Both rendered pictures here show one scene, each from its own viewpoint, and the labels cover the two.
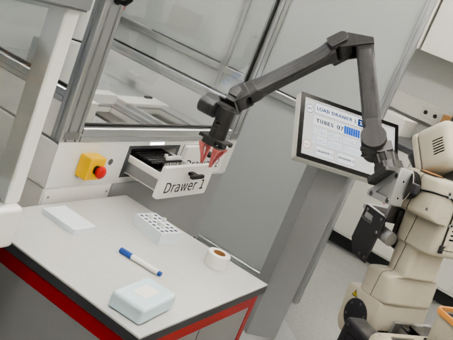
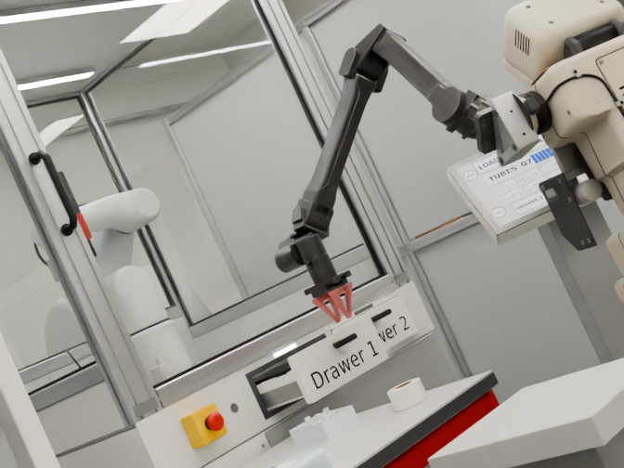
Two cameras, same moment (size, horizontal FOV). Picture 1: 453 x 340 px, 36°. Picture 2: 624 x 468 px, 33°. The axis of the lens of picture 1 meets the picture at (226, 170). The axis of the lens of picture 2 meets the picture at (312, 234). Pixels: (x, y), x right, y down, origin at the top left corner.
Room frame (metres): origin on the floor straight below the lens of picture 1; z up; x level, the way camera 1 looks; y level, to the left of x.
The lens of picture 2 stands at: (-0.13, -0.60, 1.05)
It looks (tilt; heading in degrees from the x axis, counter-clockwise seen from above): 2 degrees up; 16
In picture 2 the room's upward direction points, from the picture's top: 25 degrees counter-clockwise
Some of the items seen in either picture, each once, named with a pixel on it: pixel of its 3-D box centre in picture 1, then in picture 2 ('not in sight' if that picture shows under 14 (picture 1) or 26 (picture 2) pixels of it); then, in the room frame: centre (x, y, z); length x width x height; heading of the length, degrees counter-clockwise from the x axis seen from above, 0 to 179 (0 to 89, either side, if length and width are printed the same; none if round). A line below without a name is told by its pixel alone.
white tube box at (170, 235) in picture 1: (156, 228); (323, 426); (1.94, 0.13, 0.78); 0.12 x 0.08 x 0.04; 53
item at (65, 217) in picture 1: (69, 219); not in sight; (1.78, 0.35, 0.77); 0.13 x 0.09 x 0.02; 64
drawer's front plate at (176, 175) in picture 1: (185, 180); (340, 357); (2.20, 0.11, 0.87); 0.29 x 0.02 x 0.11; 153
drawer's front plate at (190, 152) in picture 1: (202, 158); (376, 331); (2.54, 0.10, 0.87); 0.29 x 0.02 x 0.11; 153
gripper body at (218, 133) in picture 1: (218, 132); (322, 272); (2.20, 0.07, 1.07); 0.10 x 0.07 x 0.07; 65
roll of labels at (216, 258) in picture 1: (217, 258); (407, 394); (1.89, -0.07, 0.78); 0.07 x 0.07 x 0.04
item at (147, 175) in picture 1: (137, 155); (282, 383); (2.29, 0.30, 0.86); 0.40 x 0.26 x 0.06; 63
